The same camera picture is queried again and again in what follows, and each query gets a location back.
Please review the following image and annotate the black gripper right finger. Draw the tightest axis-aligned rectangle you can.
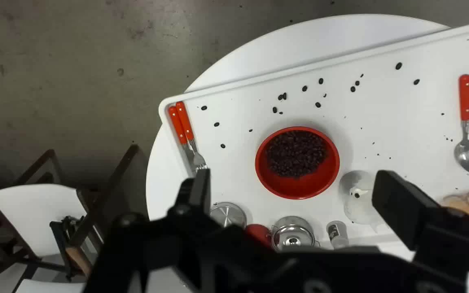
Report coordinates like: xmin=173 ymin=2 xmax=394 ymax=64
xmin=371 ymin=170 xmax=468 ymax=257

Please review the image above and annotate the white flat board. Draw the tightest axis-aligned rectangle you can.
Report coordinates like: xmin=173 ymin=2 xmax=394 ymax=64
xmin=0 ymin=183 xmax=88 ymax=257

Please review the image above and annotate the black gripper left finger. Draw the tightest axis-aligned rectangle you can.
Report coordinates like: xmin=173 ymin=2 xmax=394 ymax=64
xmin=171 ymin=166 xmax=213 ymax=220

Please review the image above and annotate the red bowl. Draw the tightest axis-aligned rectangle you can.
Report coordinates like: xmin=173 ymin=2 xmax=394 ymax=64
xmin=254 ymin=126 xmax=342 ymax=200

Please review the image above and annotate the small lidded steel pot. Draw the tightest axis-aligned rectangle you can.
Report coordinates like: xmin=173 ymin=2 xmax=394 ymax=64
xmin=270 ymin=215 xmax=318 ymax=253

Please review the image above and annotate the orange-handled steel fork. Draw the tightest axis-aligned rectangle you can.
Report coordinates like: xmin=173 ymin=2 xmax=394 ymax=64
xmin=174 ymin=100 xmax=210 ymax=176

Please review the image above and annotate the white plastic tray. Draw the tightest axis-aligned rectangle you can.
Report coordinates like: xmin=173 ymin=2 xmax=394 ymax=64
xmin=156 ymin=18 xmax=469 ymax=262

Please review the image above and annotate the small round steel dish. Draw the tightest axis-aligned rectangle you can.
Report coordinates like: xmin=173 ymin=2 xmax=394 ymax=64
xmin=209 ymin=200 xmax=249 ymax=230

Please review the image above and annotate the orange-handled steel spoon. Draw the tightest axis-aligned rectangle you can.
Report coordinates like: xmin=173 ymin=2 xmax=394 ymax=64
xmin=453 ymin=73 xmax=469 ymax=174

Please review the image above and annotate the large coffee bean heap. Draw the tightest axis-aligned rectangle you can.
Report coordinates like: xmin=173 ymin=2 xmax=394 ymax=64
xmin=266 ymin=130 xmax=329 ymax=179

